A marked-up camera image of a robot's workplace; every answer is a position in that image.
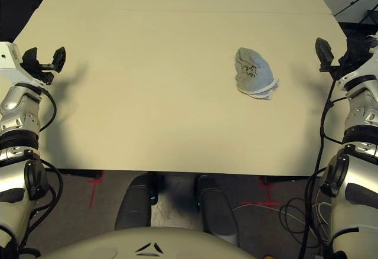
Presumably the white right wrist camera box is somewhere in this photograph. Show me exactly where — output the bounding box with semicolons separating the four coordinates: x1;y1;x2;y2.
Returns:
336;54;378;92

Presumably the beige robot torso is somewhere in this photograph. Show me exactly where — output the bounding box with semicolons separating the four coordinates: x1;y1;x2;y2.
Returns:
80;226;246;259

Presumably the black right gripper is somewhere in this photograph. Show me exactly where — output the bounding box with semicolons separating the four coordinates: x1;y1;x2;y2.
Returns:
314;34;374;81

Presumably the dark grey robot left leg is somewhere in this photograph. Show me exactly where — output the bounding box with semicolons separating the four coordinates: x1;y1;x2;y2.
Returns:
114;173;152;232

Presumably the blue terry rag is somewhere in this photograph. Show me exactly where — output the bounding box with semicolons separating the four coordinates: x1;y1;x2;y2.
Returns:
234;46;281;101

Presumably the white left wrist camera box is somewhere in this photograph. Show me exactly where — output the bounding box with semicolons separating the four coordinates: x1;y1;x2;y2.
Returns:
0;41;48;88

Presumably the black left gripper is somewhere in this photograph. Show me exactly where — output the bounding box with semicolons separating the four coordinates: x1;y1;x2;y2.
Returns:
22;46;67;86

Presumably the dark grey robot right leg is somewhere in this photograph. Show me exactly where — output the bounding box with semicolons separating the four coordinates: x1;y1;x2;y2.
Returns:
194;174;240;247

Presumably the dark grey robot leg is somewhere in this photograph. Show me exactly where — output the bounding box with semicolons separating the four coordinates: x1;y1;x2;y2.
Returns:
194;174;240;247
114;173;152;232

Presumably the thin white floor cable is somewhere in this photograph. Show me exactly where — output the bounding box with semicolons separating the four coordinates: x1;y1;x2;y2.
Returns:
232;200;332;237

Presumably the black foam floor mat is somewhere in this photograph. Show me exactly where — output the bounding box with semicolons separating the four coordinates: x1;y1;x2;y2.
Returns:
0;0;40;44

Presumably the red floor tape cross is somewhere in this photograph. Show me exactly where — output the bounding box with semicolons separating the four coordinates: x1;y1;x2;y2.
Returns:
239;178;281;207
87;172;105;210

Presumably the loose black floor cable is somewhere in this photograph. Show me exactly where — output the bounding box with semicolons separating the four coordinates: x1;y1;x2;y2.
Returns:
278;196;335;242

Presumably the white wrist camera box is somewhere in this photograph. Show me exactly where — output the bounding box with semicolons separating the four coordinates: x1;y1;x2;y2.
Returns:
336;54;378;92
0;41;48;88

